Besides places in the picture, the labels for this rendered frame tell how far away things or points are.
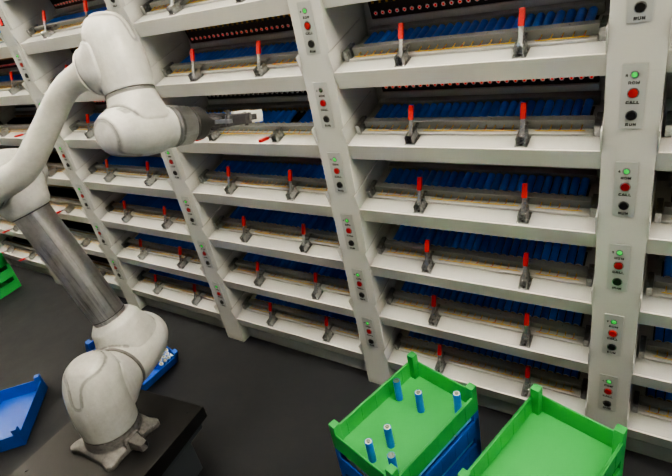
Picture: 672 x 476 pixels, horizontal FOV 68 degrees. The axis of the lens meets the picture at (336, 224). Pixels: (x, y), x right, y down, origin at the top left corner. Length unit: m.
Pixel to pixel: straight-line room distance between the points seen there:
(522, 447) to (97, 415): 1.05
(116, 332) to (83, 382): 0.19
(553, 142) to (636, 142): 0.16
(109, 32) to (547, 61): 0.85
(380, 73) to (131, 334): 1.02
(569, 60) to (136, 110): 0.84
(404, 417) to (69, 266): 0.99
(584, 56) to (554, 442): 0.81
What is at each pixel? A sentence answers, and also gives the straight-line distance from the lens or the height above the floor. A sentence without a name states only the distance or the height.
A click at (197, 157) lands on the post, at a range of 1.89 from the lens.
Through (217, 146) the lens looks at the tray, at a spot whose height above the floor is 0.88.
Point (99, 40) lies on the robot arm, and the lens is 1.13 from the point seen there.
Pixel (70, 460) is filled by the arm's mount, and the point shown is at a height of 0.26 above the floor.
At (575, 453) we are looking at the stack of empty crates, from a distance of 1.28.
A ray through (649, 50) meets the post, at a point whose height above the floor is 1.09.
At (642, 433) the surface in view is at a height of 0.13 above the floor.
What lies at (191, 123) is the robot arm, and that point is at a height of 1.08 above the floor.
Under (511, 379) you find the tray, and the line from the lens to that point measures 1.66.
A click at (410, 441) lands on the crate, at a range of 1.29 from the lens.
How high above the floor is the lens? 1.33
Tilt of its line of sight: 27 degrees down
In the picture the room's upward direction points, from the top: 12 degrees counter-clockwise
